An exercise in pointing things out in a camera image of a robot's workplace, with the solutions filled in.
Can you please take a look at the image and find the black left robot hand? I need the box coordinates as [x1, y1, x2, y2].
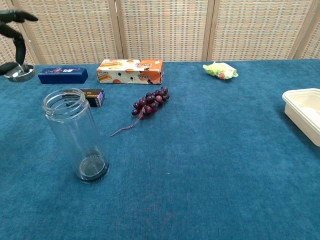
[0, 9, 39, 76]

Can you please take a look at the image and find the dark blue rectangular box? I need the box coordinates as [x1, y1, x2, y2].
[37, 67, 89, 85]

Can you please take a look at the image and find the small black box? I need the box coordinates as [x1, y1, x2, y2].
[80, 88, 106, 108]

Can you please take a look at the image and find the clear glass jar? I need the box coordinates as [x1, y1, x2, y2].
[42, 87, 110, 185]

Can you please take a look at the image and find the orange and white carton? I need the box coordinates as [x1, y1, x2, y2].
[96, 58, 164, 85]

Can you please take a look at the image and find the purple grape bunch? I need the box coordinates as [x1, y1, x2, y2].
[109, 86, 171, 138]

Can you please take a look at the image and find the woven folding screen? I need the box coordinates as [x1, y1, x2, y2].
[0, 0, 320, 68]

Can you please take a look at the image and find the green plastic snack packet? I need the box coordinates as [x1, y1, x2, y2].
[202, 61, 239, 81]

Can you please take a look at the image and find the teal table cloth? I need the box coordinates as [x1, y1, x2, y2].
[0, 58, 320, 240]

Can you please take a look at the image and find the cream plastic container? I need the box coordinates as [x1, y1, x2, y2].
[281, 87, 320, 148]

